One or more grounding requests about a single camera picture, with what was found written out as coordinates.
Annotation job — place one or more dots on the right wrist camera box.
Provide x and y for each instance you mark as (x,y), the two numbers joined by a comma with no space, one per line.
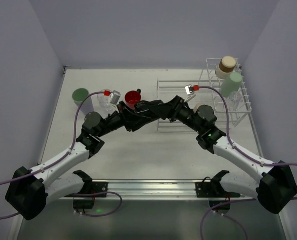
(191,92)

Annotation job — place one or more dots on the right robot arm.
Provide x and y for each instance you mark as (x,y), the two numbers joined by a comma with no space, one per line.
(276,182)

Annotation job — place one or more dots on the lavender cup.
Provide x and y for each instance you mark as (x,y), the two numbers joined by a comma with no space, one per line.
(87,107)

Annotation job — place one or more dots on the brown and cream cup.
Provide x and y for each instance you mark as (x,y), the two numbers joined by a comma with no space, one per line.
(226,67)

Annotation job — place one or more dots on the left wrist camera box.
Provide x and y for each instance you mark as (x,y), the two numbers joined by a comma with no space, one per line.
(114,97)

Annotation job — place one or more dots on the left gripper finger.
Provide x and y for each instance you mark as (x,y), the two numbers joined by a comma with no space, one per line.
(134,124)
(146,114)

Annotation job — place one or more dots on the red mug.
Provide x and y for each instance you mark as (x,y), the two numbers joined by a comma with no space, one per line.
(133,97)

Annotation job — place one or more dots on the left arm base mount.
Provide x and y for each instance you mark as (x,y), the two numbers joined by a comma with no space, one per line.
(96,187)

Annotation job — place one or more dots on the right black controller box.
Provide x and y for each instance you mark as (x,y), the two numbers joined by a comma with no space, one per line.
(220,205)

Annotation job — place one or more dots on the clear glass front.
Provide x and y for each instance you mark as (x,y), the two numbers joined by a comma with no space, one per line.
(108,108)

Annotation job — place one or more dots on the clear glass upper rack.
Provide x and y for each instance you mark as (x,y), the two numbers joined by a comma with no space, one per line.
(233,101)

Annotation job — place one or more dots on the black mug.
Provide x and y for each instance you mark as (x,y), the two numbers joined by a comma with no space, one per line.
(141,109)

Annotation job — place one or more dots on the white wire dish rack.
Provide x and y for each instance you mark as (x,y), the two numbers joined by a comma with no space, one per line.
(170,87)

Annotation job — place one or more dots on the left black controller box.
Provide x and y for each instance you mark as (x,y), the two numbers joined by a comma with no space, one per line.
(83,204)

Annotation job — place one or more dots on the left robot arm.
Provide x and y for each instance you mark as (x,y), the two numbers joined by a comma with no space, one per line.
(84,147)

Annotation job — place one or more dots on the beige cup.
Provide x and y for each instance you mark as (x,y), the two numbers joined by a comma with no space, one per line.
(196,108)

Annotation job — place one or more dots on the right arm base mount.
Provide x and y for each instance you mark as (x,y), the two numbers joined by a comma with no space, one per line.
(212,188)

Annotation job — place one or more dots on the clear glass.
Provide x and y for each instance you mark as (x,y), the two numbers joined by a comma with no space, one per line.
(108,108)
(105,96)

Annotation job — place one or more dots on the tall light green cup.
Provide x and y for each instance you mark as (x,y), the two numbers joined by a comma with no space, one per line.
(231,84)

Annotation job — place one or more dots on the black controller box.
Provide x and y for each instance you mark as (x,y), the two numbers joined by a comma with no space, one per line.
(220,205)
(83,204)

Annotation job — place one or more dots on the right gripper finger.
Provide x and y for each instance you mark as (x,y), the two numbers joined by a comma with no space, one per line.
(168,110)
(148,104)

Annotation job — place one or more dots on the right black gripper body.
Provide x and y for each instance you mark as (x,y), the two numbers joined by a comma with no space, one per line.
(175,109)

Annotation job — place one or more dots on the aluminium mounting rail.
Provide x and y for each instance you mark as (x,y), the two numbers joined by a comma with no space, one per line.
(148,188)

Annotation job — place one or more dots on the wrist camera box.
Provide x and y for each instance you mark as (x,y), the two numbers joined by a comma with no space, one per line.
(114,97)
(191,92)

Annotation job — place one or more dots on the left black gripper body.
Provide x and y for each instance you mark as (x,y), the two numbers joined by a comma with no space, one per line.
(125,116)

